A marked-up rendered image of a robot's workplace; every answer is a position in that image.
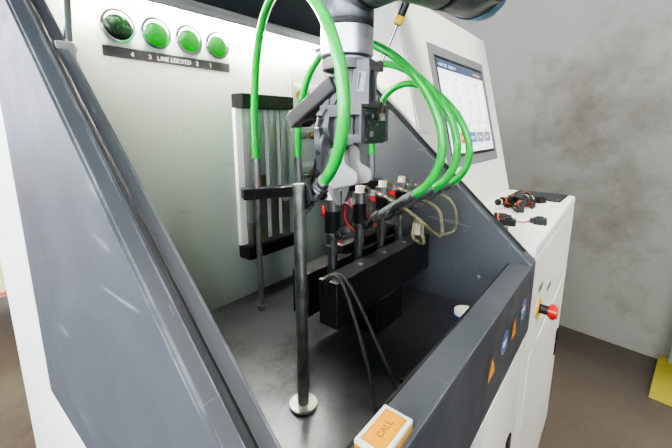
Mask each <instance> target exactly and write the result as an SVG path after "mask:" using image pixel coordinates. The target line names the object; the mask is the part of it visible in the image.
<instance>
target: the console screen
mask: <svg viewBox="0 0 672 448"><path fill-rule="evenodd" d="M426 45H427V51H428V57H429V63H430V68H431V74H432V80H433V85H434V86H435V87H436V89H437V90H439V91H440V92H441V93H443V94H444V95H445V96H446V97H447V98H448V99H449V100H450V101H451V102H452V103H453V104H454V105H455V106H456V108H457V109H458V110H459V112H460V113H461V115H462V116H463V118H464V120H465V122H466V124H467V126H468V128H469V131H470V134H471V137H472V142H473V159H472V164H475V163H479V162H483V161H488V160H492V159H496V158H498V156H497V150H496V145H495V139H494V133H493V127H492V121H491V115H490V109H489V103H488V98H487V92H486V86H485V80H484V74H483V68H482V65H481V64H479V63H477V62H474V61H472V60H470V59H467V58H465V57H463V56H460V55H458V54H456V53H453V52H451V51H448V50H446V49H444V48H441V47H439V46H437V45H434V44H432V43H430V42H427V41H426ZM439 108H440V107H439ZM440 110H441V108H440ZM441 113H442V116H443V119H444V123H445V128H446V135H447V153H446V159H447V165H448V166H449V167H450V164H451V161H452V156H453V140H452V134H451V130H450V127H449V124H448V122H447V120H446V117H445V115H444V113H443V112H442V110H441ZM458 127H459V125H458ZM459 131H460V136H461V146H462V150H461V159H460V163H459V166H458V167H462V166H463V164H464V160H465V154H466V148H465V141H464V137H463V134H462V132H461V129H460V127H459Z"/></svg>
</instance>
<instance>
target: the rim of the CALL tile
mask: <svg viewBox="0 0 672 448"><path fill-rule="evenodd" d="M386 408H387V409H389V410H390V411H392V412H394V413H396V414H397V415H399V416H401V417H403V418H404V419H406V420H407V421H406V423H405V424H404V425H403V427H402V428H401V429H400V431H399V432H398V433H397V435H396V436H395V437H394V439H393V440H392V441H391V443H390V444H389V445H388V447H387V448H396V446H397V445H398V443H399V442H400V441H401V439H402V438H403V436H404V435H405V434H406V432H407V431H408V430H409V428H410V427H411V425H412V424H413V420H412V419H411V418H409V417H407V416H405V415H403V414H402V413H400V412H398V411H396V410H394V409H393V408H391V407H389V406H387V405H385V404H384V405H383V407H382V408H381V409H380V410H379V411H378V412H377V413H376V415H375V416H374V417H373V418H372V419H371V420H370V421H369V423H368V424H367V425H366V426H365V427H364V428H363V429H362V431H361V432H360V433H359V434H358V435H357V436H356V437H355V439H354V443H355V444H356V445H358V446H359V447H361V448H374V447H373V446H371V445H370V444H368V443H367V442H365V441H364V440H362V439H361V437H362V436H363V435H364V433H365V432H366V431H367V430H368V429H369V428H370V426H371V425H372V424H373V423H374V422H375V421H376V419H377V418H378V417H379V416H380V415H381V414H382V412H383V411H384V410H385V409H386Z"/></svg>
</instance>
